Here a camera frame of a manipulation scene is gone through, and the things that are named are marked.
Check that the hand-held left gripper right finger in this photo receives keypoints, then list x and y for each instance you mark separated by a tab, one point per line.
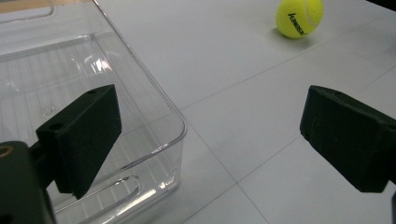
348	137

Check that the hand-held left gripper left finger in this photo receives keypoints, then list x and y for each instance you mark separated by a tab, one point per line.
84	137

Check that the clear plastic storage bin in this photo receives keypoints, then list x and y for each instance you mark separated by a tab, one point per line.
102	93

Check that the yellow tennis ball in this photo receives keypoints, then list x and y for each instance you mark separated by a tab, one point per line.
299	18

